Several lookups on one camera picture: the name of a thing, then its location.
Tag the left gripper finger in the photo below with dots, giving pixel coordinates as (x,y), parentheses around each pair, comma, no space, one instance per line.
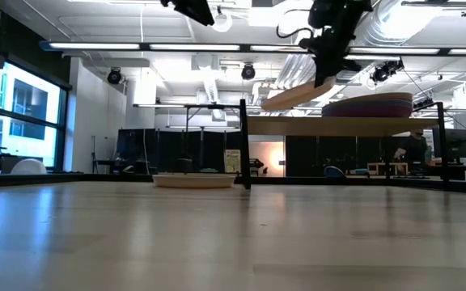
(192,10)

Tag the cream plate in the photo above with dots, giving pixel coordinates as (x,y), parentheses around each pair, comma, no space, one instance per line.
(293,97)

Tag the overhead light bar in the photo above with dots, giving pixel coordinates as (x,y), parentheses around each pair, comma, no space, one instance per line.
(399,51)

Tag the black ceiling spotlight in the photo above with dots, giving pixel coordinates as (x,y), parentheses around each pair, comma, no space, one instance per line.
(248,72)
(114,76)

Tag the black partition screen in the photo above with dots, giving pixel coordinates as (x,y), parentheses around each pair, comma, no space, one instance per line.
(168,149)
(338,153)

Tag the black metal rack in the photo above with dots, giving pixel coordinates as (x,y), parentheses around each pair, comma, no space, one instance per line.
(213,106)

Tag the black ceiling track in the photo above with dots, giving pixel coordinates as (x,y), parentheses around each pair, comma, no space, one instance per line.
(435,3)

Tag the blue chair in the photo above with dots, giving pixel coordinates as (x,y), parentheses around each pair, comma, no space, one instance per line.
(334,172)

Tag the person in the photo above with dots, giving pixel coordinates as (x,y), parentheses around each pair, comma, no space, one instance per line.
(413,149)

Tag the low wooden bench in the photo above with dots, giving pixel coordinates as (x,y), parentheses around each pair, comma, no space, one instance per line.
(388,167)

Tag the black computer monitor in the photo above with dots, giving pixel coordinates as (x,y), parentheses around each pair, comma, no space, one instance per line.
(451,143)

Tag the poster sign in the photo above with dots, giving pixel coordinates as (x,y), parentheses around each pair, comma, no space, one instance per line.
(232,161)

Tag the large window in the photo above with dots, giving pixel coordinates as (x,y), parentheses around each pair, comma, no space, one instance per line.
(26,101)

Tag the white chair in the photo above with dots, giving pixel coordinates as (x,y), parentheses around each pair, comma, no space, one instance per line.
(28,167)

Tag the silver ventilation duct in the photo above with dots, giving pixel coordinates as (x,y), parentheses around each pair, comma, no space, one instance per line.
(382,24)

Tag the black frame wooden shelf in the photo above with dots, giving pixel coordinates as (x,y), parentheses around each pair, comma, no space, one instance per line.
(338,126)

